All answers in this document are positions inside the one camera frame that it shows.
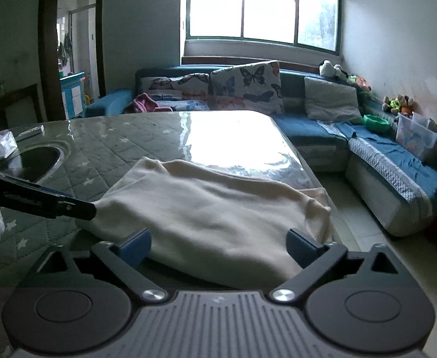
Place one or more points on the panda plush toy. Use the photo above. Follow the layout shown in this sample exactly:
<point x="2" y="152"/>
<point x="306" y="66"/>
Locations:
<point x="328" y="69"/>

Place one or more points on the dark wooden door frame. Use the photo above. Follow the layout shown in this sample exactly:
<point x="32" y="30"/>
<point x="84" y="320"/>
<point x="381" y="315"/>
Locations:
<point x="48" y="44"/>

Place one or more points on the small brown plush toys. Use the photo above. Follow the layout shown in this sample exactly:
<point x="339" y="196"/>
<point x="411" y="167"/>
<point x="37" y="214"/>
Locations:
<point x="399" y="104"/>

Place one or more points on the hanging cloth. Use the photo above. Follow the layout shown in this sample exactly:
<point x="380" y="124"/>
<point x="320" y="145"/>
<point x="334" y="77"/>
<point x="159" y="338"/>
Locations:
<point x="65" y="48"/>

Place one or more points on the cream garment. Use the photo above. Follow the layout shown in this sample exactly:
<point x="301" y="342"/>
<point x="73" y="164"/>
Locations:
<point x="211" y="212"/>

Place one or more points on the teal corner sofa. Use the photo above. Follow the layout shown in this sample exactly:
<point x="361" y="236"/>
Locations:
<point x="308" y="130"/>

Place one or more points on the long butterfly print pillow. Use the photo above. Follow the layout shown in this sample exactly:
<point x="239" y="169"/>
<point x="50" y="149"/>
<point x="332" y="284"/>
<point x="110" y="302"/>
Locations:
<point x="177" y="85"/>

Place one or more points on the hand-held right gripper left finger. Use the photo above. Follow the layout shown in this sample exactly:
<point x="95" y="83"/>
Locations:
<point x="134" y="248"/>

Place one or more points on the green bowl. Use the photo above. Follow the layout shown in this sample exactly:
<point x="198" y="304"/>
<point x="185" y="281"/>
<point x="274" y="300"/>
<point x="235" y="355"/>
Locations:
<point x="377" y="121"/>

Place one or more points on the grey remote control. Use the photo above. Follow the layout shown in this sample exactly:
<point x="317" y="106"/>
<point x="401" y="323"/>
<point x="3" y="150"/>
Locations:
<point x="28" y="135"/>

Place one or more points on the green framed window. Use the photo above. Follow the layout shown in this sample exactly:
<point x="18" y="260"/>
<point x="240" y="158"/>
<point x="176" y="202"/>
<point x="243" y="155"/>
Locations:
<point x="267" y="3"/>

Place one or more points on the round black induction cooktop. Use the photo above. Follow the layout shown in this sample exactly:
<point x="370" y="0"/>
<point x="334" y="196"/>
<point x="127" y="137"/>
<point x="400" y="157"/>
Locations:
<point x="39" y="162"/>

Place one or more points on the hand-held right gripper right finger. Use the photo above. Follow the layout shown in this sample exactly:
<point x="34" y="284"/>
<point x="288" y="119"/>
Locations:
<point x="302" y="248"/>

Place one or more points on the green orange plush toy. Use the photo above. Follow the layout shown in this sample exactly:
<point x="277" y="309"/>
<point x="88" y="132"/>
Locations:
<point x="358" y="82"/>

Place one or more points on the pink cloth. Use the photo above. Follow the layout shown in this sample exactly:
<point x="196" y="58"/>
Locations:
<point x="143" y="103"/>

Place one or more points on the clear plastic storage box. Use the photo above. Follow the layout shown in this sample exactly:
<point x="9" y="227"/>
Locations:
<point x="416" y="138"/>

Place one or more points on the dark wooden side table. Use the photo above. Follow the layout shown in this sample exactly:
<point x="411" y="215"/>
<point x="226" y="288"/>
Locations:
<point x="20" y="99"/>

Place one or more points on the square butterfly print pillow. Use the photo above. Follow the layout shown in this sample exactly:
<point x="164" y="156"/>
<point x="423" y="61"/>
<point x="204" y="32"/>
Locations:
<point x="244" y="85"/>

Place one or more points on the blue white toy cabinet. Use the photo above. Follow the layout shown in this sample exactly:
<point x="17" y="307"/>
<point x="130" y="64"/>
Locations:
<point x="71" y="95"/>

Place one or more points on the grey pillow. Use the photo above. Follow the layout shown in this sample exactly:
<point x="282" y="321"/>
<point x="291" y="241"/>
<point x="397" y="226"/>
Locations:
<point x="330" y="99"/>

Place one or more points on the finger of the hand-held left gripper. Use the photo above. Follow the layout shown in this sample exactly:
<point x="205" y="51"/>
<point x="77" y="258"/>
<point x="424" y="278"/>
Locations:
<point x="76" y="209"/>

